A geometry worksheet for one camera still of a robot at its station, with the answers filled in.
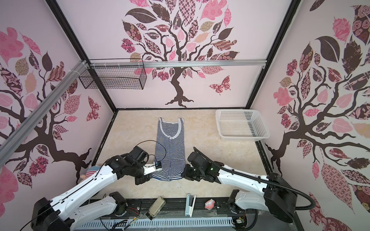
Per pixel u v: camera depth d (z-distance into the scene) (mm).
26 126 551
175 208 744
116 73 945
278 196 407
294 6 694
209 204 710
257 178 453
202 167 605
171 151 949
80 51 830
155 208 710
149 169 677
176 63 937
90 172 799
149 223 697
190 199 745
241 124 1102
